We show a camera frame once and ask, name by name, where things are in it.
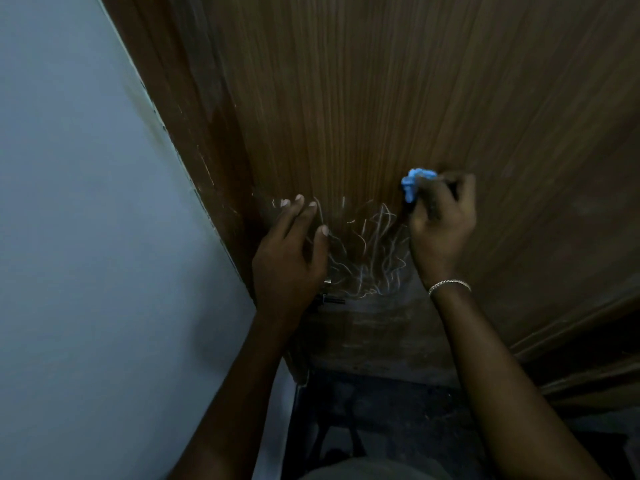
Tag person's right hand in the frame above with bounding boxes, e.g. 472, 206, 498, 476
407, 170, 479, 291

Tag person's left hand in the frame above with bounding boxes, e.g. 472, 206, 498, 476
251, 194, 331, 328

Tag blue wipe cloth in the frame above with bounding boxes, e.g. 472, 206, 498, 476
401, 168, 440, 205

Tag brown wooden door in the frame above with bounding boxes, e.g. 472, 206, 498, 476
169, 0, 640, 391

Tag person's left forearm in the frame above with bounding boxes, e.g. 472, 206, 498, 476
167, 314, 301, 480

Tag person's right forearm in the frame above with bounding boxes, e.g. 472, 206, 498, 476
432, 287, 611, 480

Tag white printed t-shirt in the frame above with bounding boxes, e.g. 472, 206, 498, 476
299, 457, 453, 480

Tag silver chain bracelet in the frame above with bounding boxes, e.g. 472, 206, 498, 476
427, 279, 473, 299

